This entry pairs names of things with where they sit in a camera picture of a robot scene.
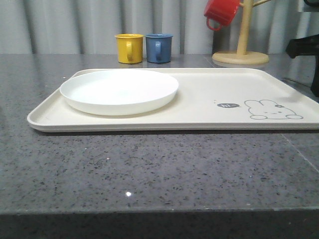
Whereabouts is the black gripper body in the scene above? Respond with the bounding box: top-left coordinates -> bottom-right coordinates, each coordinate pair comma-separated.
286,34 -> 319,97

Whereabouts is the white round plate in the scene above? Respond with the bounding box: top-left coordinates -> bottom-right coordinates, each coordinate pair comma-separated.
59,69 -> 179,116

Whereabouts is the silver metal fork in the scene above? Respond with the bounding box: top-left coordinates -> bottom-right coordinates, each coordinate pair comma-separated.
282,77 -> 311,91

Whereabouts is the cream rabbit serving tray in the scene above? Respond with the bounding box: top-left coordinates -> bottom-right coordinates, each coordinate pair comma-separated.
27,68 -> 319,132

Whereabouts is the wooden mug tree stand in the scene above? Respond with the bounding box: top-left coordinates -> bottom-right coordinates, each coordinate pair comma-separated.
212,0 -> 269,65

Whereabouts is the red mug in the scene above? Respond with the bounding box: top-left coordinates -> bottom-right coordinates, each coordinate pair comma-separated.
204,0 -> 241,31

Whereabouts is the blue mug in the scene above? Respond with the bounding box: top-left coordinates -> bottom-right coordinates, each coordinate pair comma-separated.
145,33 -> 173,64

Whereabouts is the yellow mug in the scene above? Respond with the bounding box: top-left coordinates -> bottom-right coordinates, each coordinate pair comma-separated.
115,33 -> 144,64

